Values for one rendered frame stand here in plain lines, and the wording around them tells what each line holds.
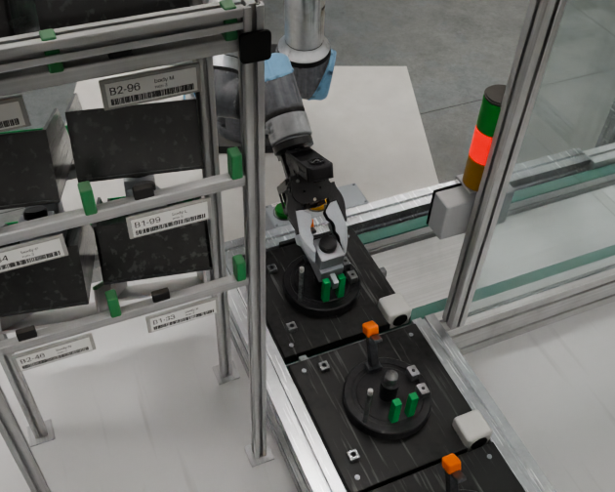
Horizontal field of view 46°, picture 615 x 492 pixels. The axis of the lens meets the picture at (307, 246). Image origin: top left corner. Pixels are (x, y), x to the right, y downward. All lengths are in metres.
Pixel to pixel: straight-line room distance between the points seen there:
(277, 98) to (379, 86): 0.80
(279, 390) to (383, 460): 0.20
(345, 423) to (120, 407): 0.40
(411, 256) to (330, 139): 0.47
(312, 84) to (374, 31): 2.39
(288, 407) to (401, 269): 0.40
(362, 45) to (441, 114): 0.68
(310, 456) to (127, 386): 0.38
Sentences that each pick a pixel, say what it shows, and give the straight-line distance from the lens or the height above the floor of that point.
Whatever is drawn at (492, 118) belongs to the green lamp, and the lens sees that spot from 1.02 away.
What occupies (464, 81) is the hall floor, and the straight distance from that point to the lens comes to 3.72.
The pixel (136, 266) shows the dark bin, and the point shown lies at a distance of 0.88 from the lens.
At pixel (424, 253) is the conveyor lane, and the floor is 0.92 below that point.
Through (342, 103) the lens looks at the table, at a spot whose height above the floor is 0.86.
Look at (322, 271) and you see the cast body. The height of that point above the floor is 1.05.
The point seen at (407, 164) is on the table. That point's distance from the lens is 1.76.
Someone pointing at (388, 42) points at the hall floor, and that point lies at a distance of 3.94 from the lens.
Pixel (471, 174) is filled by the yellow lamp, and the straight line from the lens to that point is 1.08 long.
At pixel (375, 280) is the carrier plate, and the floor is 0.97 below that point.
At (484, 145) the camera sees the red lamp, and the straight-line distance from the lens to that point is 1.05.
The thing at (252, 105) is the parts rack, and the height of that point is 1.56.
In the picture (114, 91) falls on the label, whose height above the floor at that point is 1.60.
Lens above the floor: 1.96
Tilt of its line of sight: 46 degrees down
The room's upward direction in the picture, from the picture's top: 3 degrees clockwise
